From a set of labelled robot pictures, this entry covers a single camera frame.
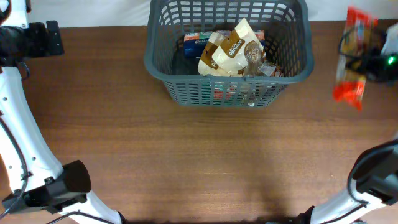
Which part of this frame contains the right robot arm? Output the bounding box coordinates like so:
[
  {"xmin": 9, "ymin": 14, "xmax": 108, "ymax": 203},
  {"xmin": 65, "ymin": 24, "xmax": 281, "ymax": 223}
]
[{"xmin": 294, "ymin": 19, "xmax": 397, "ymax": 224}]

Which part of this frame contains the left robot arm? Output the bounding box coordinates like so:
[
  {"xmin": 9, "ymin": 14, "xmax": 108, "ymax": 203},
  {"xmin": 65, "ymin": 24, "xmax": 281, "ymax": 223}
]
[{"xmin": 1, "ymin": 0, "xmax": 127, "ymax": 223}]

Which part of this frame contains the cream Pantree pouch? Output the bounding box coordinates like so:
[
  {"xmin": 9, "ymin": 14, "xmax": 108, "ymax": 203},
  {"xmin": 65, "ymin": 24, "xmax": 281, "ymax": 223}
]
[{"xmin": 198, "ymin": 32, "xmax": 230, "ymax": 77}]

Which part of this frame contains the brown white snack bag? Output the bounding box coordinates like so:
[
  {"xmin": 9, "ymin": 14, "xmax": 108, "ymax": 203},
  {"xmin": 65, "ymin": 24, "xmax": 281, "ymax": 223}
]
[{"xmin": 211, "ymin": 19, "xmax": 284, "ymax": 77}]

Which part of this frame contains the dark grey plastic basket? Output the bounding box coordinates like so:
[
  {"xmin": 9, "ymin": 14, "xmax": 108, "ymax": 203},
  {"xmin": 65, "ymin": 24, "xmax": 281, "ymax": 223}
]
[{"xmin": 144, "ymin": 0, "xmax": 314, "ymax": 108}]

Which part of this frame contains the yellow red spaghetti packet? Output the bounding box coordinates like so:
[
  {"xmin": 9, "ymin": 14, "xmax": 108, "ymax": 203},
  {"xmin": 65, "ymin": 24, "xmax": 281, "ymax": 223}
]
[{"xmin": 333, "ymin": 6, "xmax": 378, "ymax": 110}]

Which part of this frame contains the Kleenex tissue multipack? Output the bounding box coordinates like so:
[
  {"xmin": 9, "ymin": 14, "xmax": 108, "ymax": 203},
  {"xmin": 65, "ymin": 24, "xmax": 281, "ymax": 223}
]
[{"xmin": 183, "ymin": 30, "xmax": 265, "ymax": 58}]

